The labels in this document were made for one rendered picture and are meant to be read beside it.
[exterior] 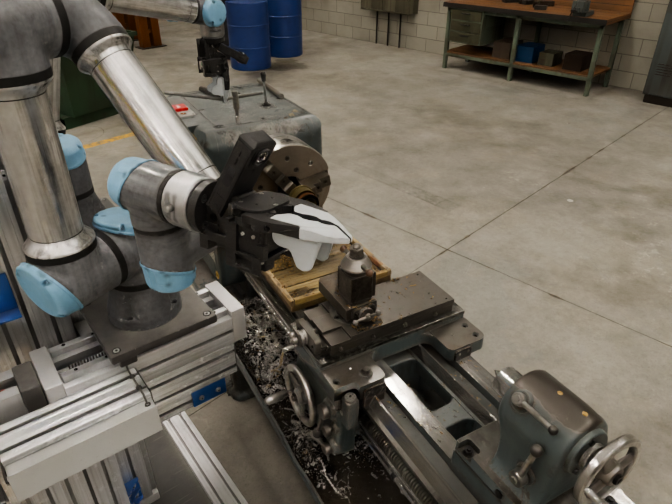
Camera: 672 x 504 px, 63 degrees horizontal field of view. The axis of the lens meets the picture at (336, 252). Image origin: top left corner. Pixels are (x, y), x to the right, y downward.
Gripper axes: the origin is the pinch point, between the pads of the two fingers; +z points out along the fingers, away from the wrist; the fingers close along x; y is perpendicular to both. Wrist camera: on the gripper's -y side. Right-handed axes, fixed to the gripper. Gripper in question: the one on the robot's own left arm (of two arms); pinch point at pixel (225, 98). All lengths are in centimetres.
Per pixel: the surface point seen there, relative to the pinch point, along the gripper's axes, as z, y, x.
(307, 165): 19.5, -18.9, 23.4
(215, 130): 9.5, 5.6, 2.7
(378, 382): 45, 0, 100
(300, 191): 22.9, -10.8, 34.5
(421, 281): 38, -29, 78
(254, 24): 72, -230, -571
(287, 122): 10.1, -20.3, 4.7
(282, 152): 13.2, -9.9, 23.5
